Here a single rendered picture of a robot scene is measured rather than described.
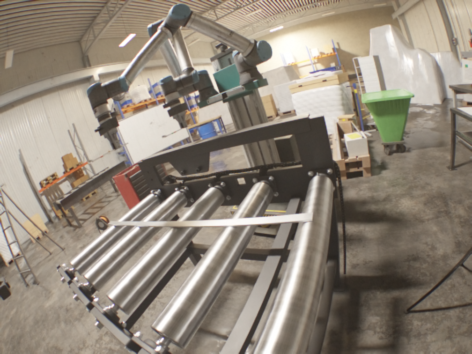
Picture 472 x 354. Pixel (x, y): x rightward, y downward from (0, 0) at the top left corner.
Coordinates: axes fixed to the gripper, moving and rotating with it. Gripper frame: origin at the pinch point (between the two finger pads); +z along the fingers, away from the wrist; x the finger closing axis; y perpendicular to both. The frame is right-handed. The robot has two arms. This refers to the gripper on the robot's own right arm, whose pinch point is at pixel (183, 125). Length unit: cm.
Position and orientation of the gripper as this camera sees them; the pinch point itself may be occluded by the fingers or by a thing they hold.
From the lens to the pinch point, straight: 136.2
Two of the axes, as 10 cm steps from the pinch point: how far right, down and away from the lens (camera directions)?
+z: 3.3, 8.8, 3.5
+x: -8.5, 1.1, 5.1
